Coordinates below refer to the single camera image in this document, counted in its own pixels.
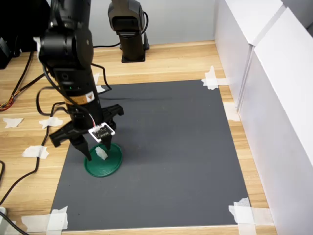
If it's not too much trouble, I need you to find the small white plastic terminal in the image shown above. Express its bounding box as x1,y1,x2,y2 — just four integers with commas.
95,146,109,161

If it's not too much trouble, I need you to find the round green lid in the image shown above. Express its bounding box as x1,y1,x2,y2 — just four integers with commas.
84,143,123,179

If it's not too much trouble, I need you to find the white tape piece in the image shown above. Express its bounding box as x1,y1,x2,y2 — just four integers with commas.
22,145,49,159
201,65,227,91
224,102,242,122
92,72,106,94
39,117,63,130
21,205,69,233
228,197,273,235
2,117,24,129

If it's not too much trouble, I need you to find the dark grey mat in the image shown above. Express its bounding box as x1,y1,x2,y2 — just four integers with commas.
50,79,251,231

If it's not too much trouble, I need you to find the black box device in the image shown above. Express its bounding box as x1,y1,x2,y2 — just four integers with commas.
0,36,13,70

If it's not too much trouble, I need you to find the white power strip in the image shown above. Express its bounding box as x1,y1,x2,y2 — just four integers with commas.
0,207,9,235

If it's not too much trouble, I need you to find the white partition panel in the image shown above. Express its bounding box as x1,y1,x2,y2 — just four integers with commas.
214,0,287,115
238,7,313,235

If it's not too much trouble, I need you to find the white camera box with board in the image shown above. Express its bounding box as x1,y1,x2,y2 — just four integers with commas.
88,123,115,143

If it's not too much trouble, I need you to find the black camera cable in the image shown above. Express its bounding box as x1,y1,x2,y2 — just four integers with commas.
0,63,112,205

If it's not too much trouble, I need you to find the thick black cable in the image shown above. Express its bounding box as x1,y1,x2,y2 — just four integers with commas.
9,43,122,98

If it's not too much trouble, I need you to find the multicolour wire bundle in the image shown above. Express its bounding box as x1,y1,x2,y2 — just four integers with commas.
0,94,18,112

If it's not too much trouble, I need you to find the thin black cable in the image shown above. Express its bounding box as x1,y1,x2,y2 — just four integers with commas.
11,50,34,97

